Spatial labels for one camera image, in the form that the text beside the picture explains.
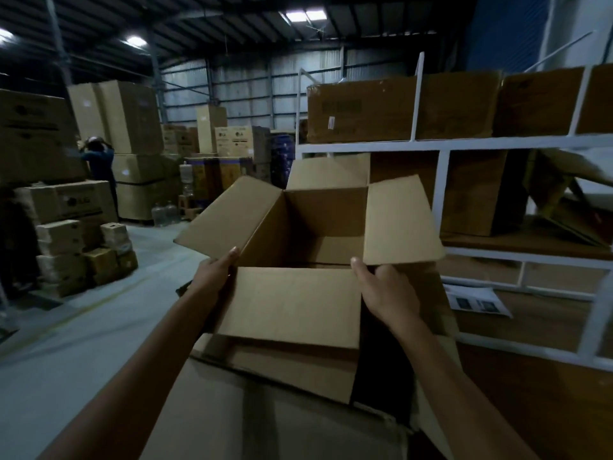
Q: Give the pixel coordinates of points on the person's right hand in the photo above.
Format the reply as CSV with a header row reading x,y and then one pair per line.
x,y
390,296

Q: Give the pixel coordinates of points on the person's left hand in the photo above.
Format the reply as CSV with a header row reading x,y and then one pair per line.
x,y
206,278

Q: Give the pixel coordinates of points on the person's left thumb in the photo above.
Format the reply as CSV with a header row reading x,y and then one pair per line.
x,y
227,262

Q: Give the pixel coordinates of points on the person's right thumb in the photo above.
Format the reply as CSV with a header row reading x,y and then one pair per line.
x,y
361,273

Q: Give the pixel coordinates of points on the person's right forearm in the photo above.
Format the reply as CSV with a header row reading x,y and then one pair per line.
x,y
455,402

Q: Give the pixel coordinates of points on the person's left forearm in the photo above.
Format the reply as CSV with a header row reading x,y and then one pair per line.
x,y
134,378

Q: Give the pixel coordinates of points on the clear water bottle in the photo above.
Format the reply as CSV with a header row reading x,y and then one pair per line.
x,y
171,213
158,215

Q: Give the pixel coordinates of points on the row of colourful printed boxes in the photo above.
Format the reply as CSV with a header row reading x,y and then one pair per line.
x,y
220,174

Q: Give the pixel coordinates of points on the pale cardboard box under stack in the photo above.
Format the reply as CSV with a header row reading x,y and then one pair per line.
x,y
143,186

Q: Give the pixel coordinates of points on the brown cardboard box behind flap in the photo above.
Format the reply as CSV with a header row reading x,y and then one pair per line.
x,y
404,165

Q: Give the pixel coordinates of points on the white printed paper sheet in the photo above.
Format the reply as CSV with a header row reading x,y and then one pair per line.
x,y
474,301

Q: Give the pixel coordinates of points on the stack of blue barrels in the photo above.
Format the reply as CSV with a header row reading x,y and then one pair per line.
x,y
282,158

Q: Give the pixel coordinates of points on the white printed appliance box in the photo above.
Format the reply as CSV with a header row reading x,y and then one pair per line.
x,y
242,143

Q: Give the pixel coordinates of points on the brown boxes behind pale stack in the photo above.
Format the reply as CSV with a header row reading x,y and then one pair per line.
x,y
179,138

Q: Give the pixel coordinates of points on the narrow tall cardboard box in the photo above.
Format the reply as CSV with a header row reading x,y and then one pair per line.
x,y
210,129

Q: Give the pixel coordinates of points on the tall brown cardboard box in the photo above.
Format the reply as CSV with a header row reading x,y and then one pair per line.
x,y
479,191

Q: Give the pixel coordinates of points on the pile of small cardboard boxes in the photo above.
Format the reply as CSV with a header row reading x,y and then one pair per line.
x,y
76,256

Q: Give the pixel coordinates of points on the white metal shelf rack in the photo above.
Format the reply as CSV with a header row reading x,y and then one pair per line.
x,y
448,144

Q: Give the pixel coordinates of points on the large flat-topped cardboard box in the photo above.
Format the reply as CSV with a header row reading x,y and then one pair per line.
x,y
268,416

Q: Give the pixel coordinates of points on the wide brown box, white sticker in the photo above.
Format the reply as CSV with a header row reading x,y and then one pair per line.
x,y
359,110

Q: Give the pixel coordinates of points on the medium printed cardboard box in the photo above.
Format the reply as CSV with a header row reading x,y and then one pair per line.
x,y
72,201

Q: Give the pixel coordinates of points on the tall pale cardboard box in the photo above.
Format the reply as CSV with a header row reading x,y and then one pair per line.
x,y
122,114

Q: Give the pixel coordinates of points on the plain brown cardboard box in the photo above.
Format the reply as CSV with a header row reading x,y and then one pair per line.
x,y
457,105
597,98
539,101

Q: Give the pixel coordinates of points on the collapsed leaning cardboard box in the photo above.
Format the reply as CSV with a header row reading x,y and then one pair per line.
x,y
565,196

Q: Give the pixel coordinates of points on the huge dark cardboard box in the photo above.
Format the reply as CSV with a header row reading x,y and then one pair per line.
x,y
36,136

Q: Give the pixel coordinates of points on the round ceiling light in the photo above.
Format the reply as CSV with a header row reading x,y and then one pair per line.
x,y
136,41
5,35

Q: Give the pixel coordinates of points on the rectangular ceiling light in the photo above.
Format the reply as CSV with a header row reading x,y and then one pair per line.
x,y
305,16

